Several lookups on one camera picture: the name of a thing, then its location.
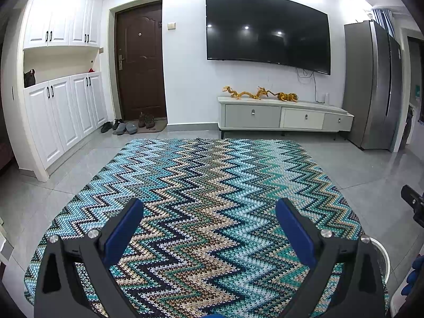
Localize golden dragon figurine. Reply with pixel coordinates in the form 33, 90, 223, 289
253, 86, 275, 101
223, 86, 255, 101

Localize black wall television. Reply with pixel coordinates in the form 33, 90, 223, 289
205, 0, 332, 75

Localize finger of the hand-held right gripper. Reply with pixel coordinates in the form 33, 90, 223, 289
401, 185, 424, 229

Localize white wall cabinet unit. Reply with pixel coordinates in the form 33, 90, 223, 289
7, 0, 110, 183

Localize blue striped curtain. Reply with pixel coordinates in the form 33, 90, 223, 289
371, 8, 397, 38

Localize golden tiger figurine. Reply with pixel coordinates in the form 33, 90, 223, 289
273, 92, 299, 103

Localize zigzag patterned rug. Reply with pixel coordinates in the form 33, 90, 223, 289
24, 138, 390, 318

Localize grey refrigerator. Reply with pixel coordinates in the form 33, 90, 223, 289
343, 20, 403, 153

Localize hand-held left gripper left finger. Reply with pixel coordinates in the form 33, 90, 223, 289
33, 198, 144, 318

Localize black television cables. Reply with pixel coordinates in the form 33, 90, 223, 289
296, 68, 328, 103

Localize person's right hand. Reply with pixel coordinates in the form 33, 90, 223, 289
401, 254, 424, 297

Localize dark brown door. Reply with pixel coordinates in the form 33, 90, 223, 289
114, 1, 167, 122

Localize brown doormat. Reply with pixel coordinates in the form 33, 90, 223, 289
136, 119, 168, 134

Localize white and grey television cabinet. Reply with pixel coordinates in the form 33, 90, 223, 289
217, 95, 355, 140

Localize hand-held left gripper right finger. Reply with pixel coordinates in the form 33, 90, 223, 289
276, 198, 385, 318

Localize white trash bin black liner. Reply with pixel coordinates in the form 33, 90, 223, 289
368, 238, 392, 286

